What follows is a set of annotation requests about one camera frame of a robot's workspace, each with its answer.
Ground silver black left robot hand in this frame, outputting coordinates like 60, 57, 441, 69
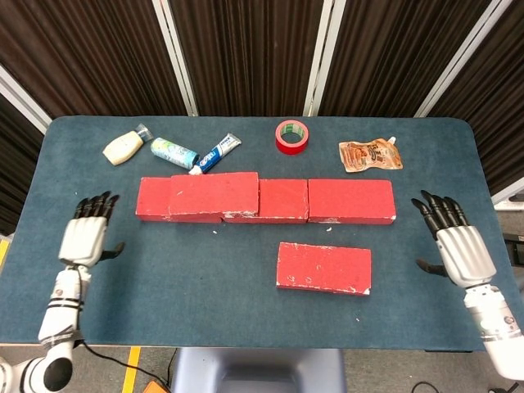
58, 190, 126, 267

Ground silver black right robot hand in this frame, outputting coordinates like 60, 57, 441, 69
411, 190, 498, 290

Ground red brick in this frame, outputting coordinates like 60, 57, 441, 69
276, 241, 373, 296
307, 178, 397, 225
167, 171, 261, 218
135, 176, 224, 224
223, 178, 309, 225

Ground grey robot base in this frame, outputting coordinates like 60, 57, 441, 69
169, 347, 346, 393

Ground cream plastic bottle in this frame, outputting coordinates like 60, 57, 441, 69
102, 124, 153, 166

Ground light blue cleanser tube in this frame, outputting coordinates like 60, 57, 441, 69
150, 137, 201, 170

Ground blue-green table cover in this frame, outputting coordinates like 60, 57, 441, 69
0, 115, 513, 353

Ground orange sauce pouch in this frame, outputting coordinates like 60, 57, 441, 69
338, 136, 404, 173

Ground blue white toothpaste tube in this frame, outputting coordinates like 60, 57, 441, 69
187, 132, 242, 176

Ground red tape roll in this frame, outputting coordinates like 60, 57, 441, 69
274, 120, 309, 156

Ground brown folding screen white frames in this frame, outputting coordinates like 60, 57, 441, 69
0, 0, 524, 237

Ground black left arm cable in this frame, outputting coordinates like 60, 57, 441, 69
69, 264, 171, 390

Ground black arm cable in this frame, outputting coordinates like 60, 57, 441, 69
411, 381, 517, 393
69, 264, 171, 390

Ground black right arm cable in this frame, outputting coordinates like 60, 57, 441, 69
411, 381, 517, 393

